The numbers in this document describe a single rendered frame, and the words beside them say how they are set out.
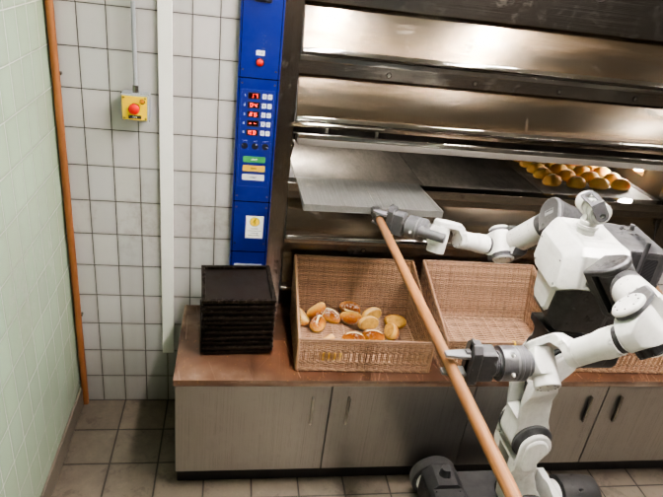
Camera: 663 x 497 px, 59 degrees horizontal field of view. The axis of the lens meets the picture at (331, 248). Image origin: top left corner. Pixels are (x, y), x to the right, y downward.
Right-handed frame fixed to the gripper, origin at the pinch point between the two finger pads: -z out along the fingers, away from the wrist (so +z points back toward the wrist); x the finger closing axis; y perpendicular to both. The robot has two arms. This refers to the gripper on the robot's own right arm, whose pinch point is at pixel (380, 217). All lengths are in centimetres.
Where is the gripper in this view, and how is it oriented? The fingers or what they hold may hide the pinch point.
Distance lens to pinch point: 219.2
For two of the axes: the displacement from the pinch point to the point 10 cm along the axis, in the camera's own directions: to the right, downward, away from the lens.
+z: 8.8, 2.9, -3.6
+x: 1.1, -8.9, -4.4
